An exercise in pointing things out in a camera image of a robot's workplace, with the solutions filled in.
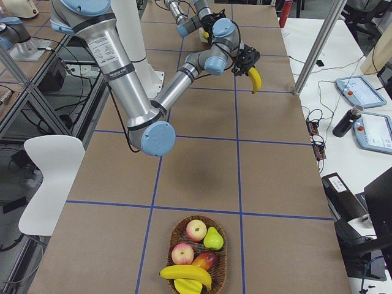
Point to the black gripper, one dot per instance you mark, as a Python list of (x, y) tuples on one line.
[(247, 59)]

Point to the red apple lower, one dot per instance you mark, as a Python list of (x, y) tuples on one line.
[(182, 254)]

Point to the blue teach pendant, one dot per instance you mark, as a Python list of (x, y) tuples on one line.
[(373, 132), (358, 91)]

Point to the black desktop box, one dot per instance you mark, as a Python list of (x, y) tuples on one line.
[(343, 204)]

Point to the black water bottle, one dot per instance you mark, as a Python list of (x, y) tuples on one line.
[(347, 121)]

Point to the white chair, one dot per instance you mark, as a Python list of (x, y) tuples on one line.
[(58, 157)]

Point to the green pear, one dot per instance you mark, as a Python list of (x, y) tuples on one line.
[(213, 239)]

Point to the blue teach pendant near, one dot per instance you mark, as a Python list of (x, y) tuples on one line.
[(373, 132)]

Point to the red yellow mango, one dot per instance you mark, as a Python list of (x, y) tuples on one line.
[(206, 260)]

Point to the red apple upper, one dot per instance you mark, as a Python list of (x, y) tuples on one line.
[(196, 230)]

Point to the red cylinder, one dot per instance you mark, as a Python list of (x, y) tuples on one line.
[(285, 12)]

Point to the yellow banana in basket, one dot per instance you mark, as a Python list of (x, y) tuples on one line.
[(187, 272)]

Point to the black monitor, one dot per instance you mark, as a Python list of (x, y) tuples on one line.
[(378, 199)]

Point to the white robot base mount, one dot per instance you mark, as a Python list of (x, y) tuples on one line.
[(130, 33)]

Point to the aluminium frame post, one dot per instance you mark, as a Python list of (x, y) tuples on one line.
[(320, 41)]

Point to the yellow starfruit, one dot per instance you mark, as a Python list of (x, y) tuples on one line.
[(188, 286)]

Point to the blue teach pendant far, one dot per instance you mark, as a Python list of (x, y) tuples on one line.
[(358, 91)]

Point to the red apple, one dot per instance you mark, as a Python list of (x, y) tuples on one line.
[(182, 254), (196, 230)]

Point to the wicker fruit basket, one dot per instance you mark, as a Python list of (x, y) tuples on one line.
[(219, 271)]

